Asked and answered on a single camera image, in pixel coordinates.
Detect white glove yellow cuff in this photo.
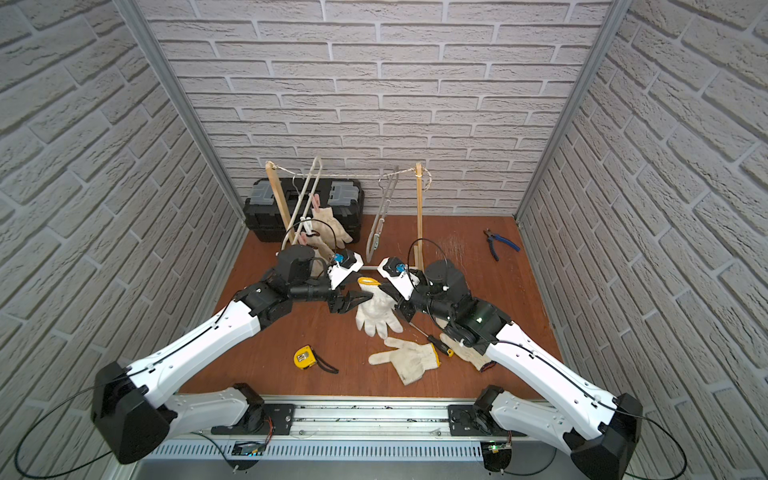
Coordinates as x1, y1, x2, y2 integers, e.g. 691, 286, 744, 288
355, 277, 404, 339
368, 337, 440, 386

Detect wooden drying rack frame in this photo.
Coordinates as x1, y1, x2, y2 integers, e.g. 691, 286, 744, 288
265, 157, 432, 270

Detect white plastic clip hanger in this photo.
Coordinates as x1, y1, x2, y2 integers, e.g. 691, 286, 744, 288
281, 157, 323, 249

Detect grey plastic clip hanger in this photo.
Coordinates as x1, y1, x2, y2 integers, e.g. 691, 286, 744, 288
365, 169, 400, 264

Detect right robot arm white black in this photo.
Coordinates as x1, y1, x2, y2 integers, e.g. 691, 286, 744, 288
378, 257, 643, 479

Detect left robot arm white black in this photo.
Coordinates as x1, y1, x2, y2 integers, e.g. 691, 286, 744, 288
91, 245, 371, 464

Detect yellow black screwdriver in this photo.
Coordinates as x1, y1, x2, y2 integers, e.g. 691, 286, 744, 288
410, 323, 454, 357

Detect yellow tape measure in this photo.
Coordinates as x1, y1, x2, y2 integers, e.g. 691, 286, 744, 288
293, 345, 339, 375

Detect white glove red cuff right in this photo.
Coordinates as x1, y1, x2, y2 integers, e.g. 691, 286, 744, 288
436, 319, 495, 372

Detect black plastic toolbox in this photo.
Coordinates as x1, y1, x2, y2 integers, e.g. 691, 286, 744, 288
243, 178, 365, 243

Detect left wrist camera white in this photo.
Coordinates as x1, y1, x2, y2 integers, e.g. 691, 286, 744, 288
327, 249, 364, 290

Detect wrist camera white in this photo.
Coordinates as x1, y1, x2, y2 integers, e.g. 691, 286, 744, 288
327, 249, 364, 290
377, 257, 420, 300

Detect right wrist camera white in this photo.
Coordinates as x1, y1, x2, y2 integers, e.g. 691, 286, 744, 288
377, 257, 420, 300

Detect blue handled pliers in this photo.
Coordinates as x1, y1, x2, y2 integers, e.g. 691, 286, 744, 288
484, 229, 521, 262

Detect twine rope on rack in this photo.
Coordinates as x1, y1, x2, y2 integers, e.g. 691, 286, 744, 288
268, 161, 433, 184

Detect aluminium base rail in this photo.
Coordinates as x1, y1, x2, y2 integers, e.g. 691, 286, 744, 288
148, 392, 574, 467

